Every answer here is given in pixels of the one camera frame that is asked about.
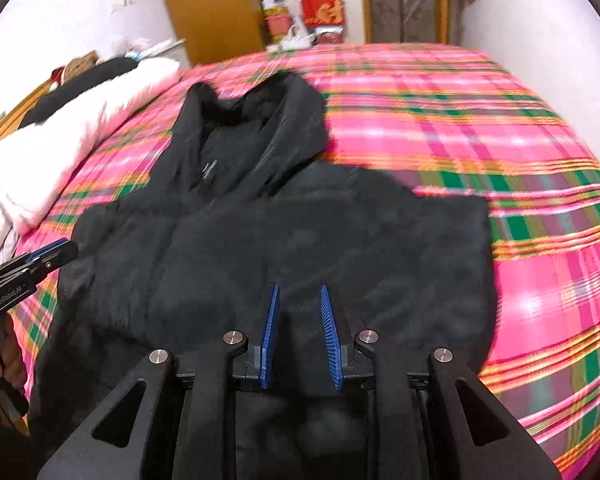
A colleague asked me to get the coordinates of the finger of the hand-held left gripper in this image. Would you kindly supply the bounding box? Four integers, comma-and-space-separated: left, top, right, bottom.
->
0, 238, 80, 283

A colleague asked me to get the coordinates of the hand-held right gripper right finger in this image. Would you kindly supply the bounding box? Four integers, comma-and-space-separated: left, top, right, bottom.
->
320, 284, 563, 480

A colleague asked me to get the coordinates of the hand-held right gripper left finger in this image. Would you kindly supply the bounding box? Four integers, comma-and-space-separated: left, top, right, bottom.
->
37, 282, 281, 480

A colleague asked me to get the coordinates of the black puffer jacket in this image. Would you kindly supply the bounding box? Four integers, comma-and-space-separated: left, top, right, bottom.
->
27, 70, 498, 480

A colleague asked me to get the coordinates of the person's left hand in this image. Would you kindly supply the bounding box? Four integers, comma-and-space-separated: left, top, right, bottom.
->
0, 317, 29, 408

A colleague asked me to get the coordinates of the white fluffy blanket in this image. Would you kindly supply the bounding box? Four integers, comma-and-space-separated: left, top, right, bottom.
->
0, 56, 182, 237

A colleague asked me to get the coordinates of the wooden headboard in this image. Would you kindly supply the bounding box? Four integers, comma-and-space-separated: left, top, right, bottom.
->
0, 79, 52, 233

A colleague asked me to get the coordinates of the black cloth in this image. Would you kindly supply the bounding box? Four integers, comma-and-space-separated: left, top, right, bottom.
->
19, 57, 142, 129

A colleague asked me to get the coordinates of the brown teddy bear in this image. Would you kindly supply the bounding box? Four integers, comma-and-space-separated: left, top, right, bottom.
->
49, 50, 101, 92

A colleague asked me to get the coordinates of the pink plaid bed sheet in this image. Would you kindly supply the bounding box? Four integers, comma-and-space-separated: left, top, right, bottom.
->
7, 42, 600, 478

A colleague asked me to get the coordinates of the wooden wardrobe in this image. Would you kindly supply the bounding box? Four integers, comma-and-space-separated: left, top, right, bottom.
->
156, 0, 267, 67

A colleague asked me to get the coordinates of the silver foil bag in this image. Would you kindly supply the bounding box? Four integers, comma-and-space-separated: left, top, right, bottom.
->
313, 26, 347, 46

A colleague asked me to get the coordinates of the stack of colourful packages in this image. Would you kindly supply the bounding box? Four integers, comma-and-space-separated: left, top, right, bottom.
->
260, 0, 295, 46

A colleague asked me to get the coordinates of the red box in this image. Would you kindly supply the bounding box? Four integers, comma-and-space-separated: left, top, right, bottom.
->
300, 0, 347, 31

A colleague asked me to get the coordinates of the brown wrapped mattress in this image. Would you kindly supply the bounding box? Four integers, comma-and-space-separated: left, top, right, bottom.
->
364, 0, 453, 46

